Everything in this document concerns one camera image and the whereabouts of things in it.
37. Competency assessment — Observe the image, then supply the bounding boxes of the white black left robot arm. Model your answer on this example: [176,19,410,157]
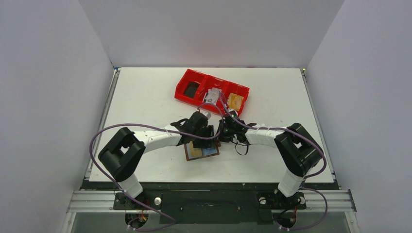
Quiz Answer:
[98,111,215,209]

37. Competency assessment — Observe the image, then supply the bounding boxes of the yellow card in bin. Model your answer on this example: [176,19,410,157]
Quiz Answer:
[227,93,244,112]

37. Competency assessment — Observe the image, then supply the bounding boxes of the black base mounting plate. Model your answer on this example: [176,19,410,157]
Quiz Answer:
[80,182,339,225]

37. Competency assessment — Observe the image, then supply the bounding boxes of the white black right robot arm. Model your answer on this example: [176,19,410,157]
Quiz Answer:
[218,111,326,207]

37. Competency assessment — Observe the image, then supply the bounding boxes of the aluminium front rail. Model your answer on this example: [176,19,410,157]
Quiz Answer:
[67,190,357,213]

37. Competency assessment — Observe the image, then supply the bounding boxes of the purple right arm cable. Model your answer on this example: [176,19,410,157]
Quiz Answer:
[218,91,328,231]

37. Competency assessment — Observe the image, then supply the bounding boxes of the red three-compartment plastic bin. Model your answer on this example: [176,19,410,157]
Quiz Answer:
[174,69,250,115]

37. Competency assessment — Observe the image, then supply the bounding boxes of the black card in bin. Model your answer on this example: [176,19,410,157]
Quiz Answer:
[183,82,200,99]

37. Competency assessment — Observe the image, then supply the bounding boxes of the yellow credit card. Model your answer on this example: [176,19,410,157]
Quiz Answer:
[188,142,203,158]

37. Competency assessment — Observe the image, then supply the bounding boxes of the brown leather card holder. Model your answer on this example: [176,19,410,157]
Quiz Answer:
[184,142,221,161]

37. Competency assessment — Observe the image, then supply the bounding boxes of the white grey cards in bin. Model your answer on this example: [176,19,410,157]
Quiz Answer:
[203,87,222,105]

